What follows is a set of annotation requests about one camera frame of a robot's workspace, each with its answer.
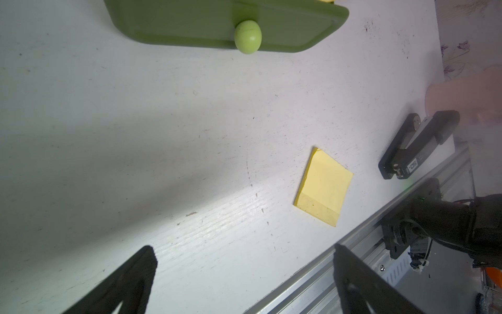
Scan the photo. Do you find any yellow sticky note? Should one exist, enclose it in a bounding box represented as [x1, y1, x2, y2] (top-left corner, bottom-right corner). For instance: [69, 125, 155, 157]
[294, 147, 354, 227]

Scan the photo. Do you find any black stapler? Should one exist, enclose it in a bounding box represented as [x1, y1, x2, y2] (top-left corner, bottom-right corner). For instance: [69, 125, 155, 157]
[378, 110, 460, 180]

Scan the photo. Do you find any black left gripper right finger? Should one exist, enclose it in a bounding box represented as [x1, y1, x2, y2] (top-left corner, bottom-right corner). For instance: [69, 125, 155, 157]
[333, 243, 422, 313]

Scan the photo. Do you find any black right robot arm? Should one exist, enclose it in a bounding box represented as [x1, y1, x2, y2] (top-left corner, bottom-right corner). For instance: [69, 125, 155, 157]
[333, 194, 501, 313]

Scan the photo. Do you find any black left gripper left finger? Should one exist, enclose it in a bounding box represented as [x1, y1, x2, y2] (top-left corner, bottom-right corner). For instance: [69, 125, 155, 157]
[65, 245, 158, 313]

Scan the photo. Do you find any green three-drawer cabinet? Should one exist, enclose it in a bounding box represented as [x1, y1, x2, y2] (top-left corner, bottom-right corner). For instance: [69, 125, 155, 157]
[105, 1, 349, 53]

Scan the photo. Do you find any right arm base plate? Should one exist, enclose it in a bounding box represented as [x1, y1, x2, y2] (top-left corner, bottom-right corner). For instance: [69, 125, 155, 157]
[381, 178, 442, 272]

